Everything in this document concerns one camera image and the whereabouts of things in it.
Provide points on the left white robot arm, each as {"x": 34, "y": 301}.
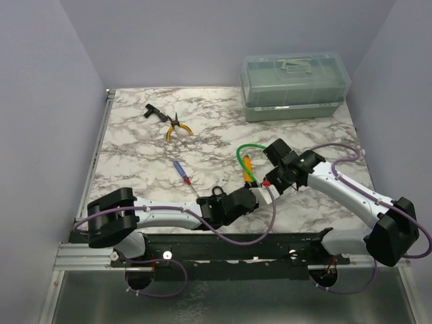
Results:
{"x": 120, "y": 214}

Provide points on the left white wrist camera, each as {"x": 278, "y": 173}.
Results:
{"x": 263, "y": 196}

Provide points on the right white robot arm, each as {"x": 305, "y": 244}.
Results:
{"x": 390, "y": 224}

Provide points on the black t-shaped tool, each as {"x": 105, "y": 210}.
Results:
{"x": 152, "y": 110}

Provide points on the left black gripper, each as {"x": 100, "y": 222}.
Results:
{"x": 256, "y": 205}

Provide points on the clear green plastic toolbox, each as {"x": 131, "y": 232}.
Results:
{"x": 293, "y": 86}

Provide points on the green cable lock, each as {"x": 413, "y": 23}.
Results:
{"x": 240, "y": 158}

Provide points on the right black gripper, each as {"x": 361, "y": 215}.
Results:
{"x": 271, "y": 178}

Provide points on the black padlock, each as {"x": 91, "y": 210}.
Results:
{"x": 217, "y": 191}

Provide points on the blue red screwdriver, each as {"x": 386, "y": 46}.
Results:
{"x": 184, "y": 176}

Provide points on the black mounting rail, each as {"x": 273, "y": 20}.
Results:
{"x": 206, "y": 257}

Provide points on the orange utility knife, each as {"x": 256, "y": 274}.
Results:
{"x": 247, "y": 178}

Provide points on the left aluminium extrusion rail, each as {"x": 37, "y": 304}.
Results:
{"x": 95, "y": 155}

